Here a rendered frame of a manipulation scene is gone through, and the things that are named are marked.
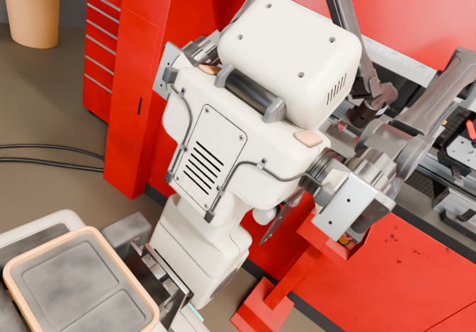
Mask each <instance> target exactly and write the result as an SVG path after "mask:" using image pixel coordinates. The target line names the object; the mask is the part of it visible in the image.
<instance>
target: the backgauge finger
mask: <svg viewBox="0 0 476 332"><path fill-rule="evenodd" d="M437 157H438V162H439V163H440V164H442V165H444V166H445V167H447V168H449V169H450V170H451V173H452V177H453V182H455V183H457V184H458V185H461V186H462V187H463V186H464V185H463V180H462V178H461V176H463V177H466V176H467V175H468V174H469V173H470V172H471V168H470V167H469V166H467V165H466V164H464V163H462V162H460V161H459V160H457V159H454V158H453V157H451V156H449V155H448V153H447V152H446V151H444V150H443V147H442V148H441V149H440V150H439V151H438V152H437Z"/></svg>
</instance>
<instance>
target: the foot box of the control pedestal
mask: <svg viewBox="0 0 476 332"><path fill-rule="evenodd" d="M274 287H275V286H274V285H273V284H272V283H271V282H270V281H269V280H267V279H266V278H265V277H263V278H262V279H261V281H260V282H259V283H258V285H257V286H256V287H255V288H254V290H253V291H252V292H251V294H250V295H249V296H248V297H247V298H246V300H245V301H244V302H243V304H242V305H241V306H240V308H239V309H238V310H237V312H236V313H235V314H234V316H233V317H232V318H231V319H230V320H229V321H230V322H231V323H232V324H233V325H234V326H235V327H236V328H237V329H238V330H239V331H240V332H278V331H279V329H280V328H281V326H282V325H283V322H284V321H285V319H286V317H287V316H288V314H289V313H290V310H291V309H292V308H293V305H294V303H293V302H292V301H290V300H289V299H288V298H287V297H286V296H285V297H284V298H283V300H282V301H281V302H280V303H279V304H278V305H277V307H276V308H275V309H274V310H273V311H272V310H271V309H270V308H269V307H268V306H266V305H265V304H264V303H263V301H264V300H265V298H266V297H267V295H268V294H269V292H270V291H271V290H272V289H273V288H274Z"/></svg>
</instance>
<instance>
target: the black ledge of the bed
mask: <svg viewBox="0 0 476 332"><path fill-rule="evenodd" d="M394 201H395V203H396V205H395V207H394V208H393V209H392V211H391V212H392V213H394V214H395V215H397V216H398V217H400V218H402V219H403V220H405V221H406V222H409V223H410V224H411V225H413V226H415V227H416V228H418V229H420V230H421V231H423V232H424V233H426V234H428V235H429V236H431V237H432V238H434V239H435V240H437V241H439V242H441V243H442V244H444V245H445V246H447V247H449V248H450V249H452V250H454V251H455V252H456V253H459V254H460V255H461V256H463V257H465V258H466V259H468V260H469V261H471V262H473V263H474V264H476V242H475V241H473V240H472V239H470V238H468V237H467V236H465V235H464V234H461V233H460V232H459V231H457V230H455V229H454V228H452V227H450V226H448V225H447V224H445V223H443V222H442V221H441V214H440V213H438V212H437V211H435V210H433V205H432V201H433V199H431V198H430V197H428V196H427V195H425V194H423V193H421V192H419V191H418V190H416V189H415V188H413V187H412V186H410V185H407V184H406V183H404V182H403V183H402V186H401V188H400V191H399V192H398V194H397V196H396V197H395V199H394Z"/></svg>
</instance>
